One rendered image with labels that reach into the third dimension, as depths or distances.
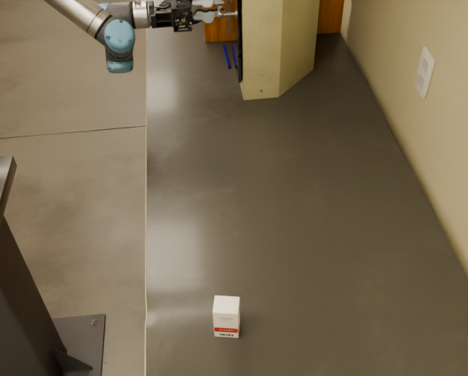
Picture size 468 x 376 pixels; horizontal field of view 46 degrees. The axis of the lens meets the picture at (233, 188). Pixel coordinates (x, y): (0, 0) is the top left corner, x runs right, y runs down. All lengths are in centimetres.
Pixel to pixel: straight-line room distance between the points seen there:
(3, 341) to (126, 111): 181
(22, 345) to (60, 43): 266
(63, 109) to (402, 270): 258
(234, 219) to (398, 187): 43
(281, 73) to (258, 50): 11
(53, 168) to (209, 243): 187
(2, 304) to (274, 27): 110
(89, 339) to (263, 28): 137
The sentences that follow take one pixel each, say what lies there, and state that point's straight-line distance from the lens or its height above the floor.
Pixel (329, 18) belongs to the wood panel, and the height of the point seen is 100.
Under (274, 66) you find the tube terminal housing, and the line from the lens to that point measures 166.
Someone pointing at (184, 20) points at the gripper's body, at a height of 119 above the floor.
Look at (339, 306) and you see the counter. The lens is 119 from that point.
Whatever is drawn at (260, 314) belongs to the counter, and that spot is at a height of 94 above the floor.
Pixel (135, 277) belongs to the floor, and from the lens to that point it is 244.
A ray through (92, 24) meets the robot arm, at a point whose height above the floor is 127.
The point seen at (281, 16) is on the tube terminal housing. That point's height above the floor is 121.
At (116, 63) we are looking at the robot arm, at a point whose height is 113.
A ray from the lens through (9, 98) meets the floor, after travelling 368.
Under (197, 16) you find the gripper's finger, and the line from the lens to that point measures 166.
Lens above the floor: 192
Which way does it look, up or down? 44 degrees down
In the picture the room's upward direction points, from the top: 2 degrees counter-clockwise
